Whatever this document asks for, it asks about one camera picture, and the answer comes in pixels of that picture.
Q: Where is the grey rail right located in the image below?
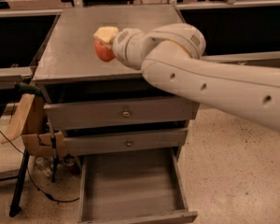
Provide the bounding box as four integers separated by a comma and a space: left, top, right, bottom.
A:
203, 51, 280, 68

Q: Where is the grey wooden drawer cabinet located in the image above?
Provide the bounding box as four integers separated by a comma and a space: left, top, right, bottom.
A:
32, 4, 200, 161

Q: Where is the black tripod stand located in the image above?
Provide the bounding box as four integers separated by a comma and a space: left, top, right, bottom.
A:
9, 150, 30, 217

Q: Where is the green handled tool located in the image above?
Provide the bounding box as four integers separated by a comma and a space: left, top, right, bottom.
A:
14, 82, 42, 96

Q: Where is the grey rail left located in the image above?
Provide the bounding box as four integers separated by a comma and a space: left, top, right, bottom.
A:
0, 67, 33, 90

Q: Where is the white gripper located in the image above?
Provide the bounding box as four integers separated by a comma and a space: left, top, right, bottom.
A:
93, 26, 156, 70

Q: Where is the black floor cable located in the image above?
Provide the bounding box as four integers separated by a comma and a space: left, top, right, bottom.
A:
0, 123, 80, 204

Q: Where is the grey top drawer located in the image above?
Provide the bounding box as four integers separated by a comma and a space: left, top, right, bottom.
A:
44, 96, 199, 130

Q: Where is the red apple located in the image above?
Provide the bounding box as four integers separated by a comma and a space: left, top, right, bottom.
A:
94, 40, 115, 62

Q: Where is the grey middle drawer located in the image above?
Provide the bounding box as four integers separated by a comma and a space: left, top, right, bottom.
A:
64, 128, 188, 156

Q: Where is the brown cardboard piece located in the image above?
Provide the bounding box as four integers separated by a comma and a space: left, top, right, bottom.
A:
1, 94, 53, 157

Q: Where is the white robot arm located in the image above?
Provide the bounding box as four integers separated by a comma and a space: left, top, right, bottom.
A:
93, 23, 280, 132

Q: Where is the clear plastic bottle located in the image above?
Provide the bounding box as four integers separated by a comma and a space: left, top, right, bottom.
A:
35, 157, 52, 177

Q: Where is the grey rail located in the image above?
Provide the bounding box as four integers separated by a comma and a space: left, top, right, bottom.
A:
0, 67, 33, 90
203, 51, 280, 68

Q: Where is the grey open bottom drawer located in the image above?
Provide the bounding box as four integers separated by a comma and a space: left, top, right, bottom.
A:
78, 148, 198, 224

